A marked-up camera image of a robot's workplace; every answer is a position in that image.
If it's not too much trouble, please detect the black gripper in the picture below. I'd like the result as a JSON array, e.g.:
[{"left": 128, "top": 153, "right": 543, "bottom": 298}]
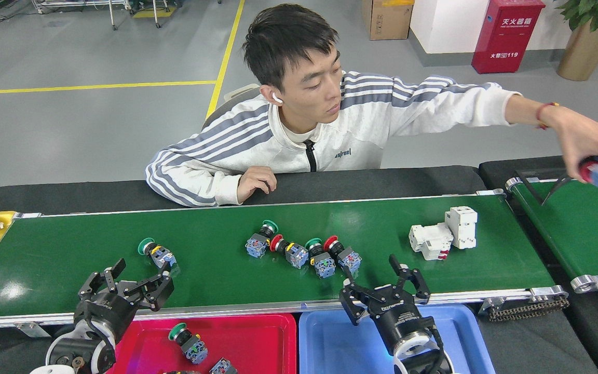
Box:
[
  {"left": 339, "top": 255, "right": 433, "bottom": 351},
  {"left": 73, "top": 258, "right": 175, "bottom": 341}
]

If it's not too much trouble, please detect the blue plastic tray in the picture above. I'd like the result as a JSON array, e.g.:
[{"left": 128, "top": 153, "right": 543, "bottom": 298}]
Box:
[{"left": 298, "top": 304, "right": 496, "bottom": 374}]

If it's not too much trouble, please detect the red fire extinguisher cabinet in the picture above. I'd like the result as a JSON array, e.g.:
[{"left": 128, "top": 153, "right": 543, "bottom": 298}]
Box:
[{"left": 471, "top": 0, "right": 546, "bottom": 74}]

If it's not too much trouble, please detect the yellow floor plate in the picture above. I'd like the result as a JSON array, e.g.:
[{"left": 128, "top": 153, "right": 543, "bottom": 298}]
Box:
[{"left": 133, "top": 6, "right": 172, "bottom": 19}]

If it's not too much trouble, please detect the brown cardboard box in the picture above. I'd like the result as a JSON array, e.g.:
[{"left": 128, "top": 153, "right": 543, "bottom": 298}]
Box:
[{"left": 362, "top": 0, "right": 415, "bottom": 41}]

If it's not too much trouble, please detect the black guide bracket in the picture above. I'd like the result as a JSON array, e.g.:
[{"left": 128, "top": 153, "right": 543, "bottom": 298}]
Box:
[{"left": 516, "top": 169, "right": 574, "bottom": 206}]

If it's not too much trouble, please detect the red plastic tray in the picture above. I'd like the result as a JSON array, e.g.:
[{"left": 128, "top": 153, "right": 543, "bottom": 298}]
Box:
[{"left": 107, "top": 313, "right": 298, "bottom": 374}]

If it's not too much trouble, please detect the white circuit breaker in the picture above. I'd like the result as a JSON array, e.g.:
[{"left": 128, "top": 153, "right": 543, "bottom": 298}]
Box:
[
  {"left": 409, "top": 223, "right": 454, "bottom": 261},
  {"left": 444, "top": 206, "right": 479, "bottom": 250}
]

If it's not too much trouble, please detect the person's right hand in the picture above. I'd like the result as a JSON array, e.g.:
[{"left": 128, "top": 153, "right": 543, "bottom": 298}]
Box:
[{"left": 237, "top": 166, "right": 277, "bottom": 204}]

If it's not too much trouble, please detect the red string bracelet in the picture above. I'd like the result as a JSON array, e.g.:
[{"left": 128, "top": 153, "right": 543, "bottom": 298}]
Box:
[{"left": 535, "top": 102, "right": 559, "bottom": 129}]

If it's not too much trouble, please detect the person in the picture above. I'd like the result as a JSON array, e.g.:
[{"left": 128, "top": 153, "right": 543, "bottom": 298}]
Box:
[{"left": 145, "top": 4, "right": 598, "bottom": 207}]

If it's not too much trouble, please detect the black drive chain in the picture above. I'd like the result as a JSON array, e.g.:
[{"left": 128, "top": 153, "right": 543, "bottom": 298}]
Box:
[{"left": 487, "top": 297, "right": 570, "bottom": 323}]

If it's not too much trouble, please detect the short black foam pad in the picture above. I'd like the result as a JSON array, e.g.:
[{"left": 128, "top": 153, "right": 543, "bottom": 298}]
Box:
[{"left": 479, "top": 156, "right": 569, "bottom": 190}]

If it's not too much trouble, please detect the potted green plant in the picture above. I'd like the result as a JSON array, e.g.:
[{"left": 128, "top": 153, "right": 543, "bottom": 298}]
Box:
[{"left": 556, "top": 0, "right": 598, "bottom": 82}]

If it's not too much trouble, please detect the person's left hand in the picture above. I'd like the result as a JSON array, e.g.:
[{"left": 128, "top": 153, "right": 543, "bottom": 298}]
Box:
[{"left": 556, "top": 111, "right": 598, "bottom": 182}]

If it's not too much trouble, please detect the long black foam pad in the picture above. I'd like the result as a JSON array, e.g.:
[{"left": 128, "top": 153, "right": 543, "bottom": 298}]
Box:
[{"left": 0, "top": 165, "right": 486, "bottom": 213}]

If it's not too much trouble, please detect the grey office chair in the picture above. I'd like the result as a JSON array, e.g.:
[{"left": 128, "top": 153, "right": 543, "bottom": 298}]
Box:
[{"left": 201, "top": 83, "right": 261, "bottom": 130}]

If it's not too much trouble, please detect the green feeder conveyor belt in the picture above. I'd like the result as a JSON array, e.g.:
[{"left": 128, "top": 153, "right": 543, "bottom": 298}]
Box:
[{"left": 505, "top": 176, "right": 598, "bottom": 293}]

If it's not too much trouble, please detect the long green conveyor belt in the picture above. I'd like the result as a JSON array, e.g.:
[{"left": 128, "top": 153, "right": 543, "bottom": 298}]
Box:
[{"left": 0, "top": 189, "right": 570, "bottom": 333}]

